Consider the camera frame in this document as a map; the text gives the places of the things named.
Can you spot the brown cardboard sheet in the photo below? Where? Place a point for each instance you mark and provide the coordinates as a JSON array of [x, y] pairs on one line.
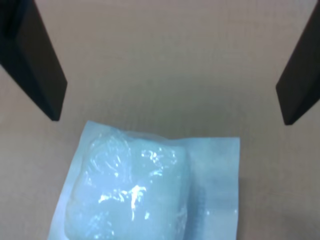
[[162, 62]]

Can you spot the white gauze packet clear wrap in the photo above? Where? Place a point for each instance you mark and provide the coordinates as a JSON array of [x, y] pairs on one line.
[[140, 190]]

